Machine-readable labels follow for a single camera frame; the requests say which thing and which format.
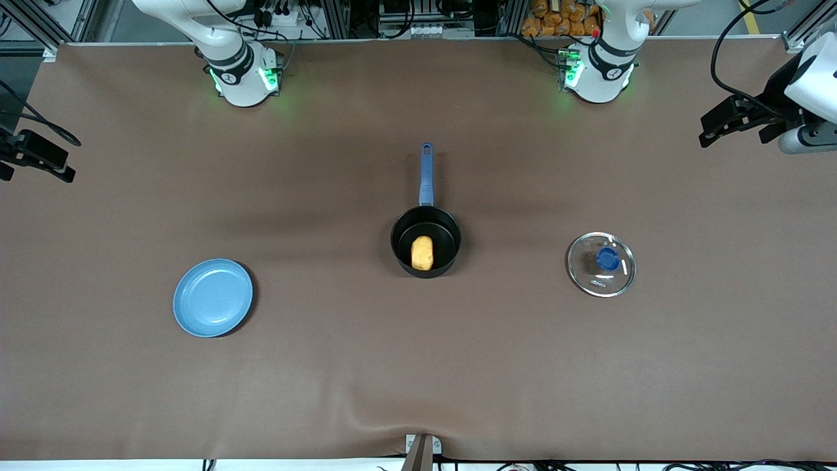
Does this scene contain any glass lid with blue knob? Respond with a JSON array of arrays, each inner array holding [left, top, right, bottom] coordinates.
[[566, 232, 637, 298]]

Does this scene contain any yellow potato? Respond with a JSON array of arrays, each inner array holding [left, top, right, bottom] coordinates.
[[411, 235, 434, 271]]

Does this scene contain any light blue plate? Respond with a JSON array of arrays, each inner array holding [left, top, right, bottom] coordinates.
[[173, 258, 254, 339]]

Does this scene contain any bag of orange bread rolls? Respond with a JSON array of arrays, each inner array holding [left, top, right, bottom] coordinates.
[[521, 0, 602, 38]]

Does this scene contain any white power strip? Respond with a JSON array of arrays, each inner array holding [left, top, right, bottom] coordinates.
[[379, 23, 475, 39]]

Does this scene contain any brown metal bar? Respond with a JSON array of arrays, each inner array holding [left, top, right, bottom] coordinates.
[[400, 435, 434, 471]]

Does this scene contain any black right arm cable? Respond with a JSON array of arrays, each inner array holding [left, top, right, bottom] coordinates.
[[0, 78, 82, 148]]

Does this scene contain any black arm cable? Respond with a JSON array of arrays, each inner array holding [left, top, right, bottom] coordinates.
[[0, 78, 82, 148], [711, 0, 811, 120]]

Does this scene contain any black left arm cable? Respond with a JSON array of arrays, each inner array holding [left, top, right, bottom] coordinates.
[[711, 0, 811, 120]]

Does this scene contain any aluminium frame profile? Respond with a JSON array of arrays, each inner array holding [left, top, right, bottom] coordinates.
[[781, 0, 837, 53], [0, 0, 99, 61]]

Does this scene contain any black saucepan with blue handle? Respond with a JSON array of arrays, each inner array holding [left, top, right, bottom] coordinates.
[[390, 143, 462, 279]]

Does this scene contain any grey metal bracket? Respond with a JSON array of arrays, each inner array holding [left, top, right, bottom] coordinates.
[[405, 434, 443, 455]]

